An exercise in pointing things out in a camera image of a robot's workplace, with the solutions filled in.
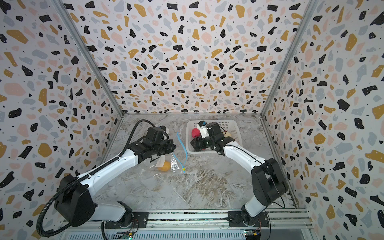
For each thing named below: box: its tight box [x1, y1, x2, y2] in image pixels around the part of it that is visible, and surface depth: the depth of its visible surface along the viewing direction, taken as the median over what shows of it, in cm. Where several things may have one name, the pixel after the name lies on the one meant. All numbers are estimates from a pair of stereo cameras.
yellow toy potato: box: [158, 160, 172, 172], surface depth 89 cm
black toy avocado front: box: [193, 139, 205, 152], surface depth 78 cm
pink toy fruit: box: [191, 128, 201, 138], surface depth 105 cm
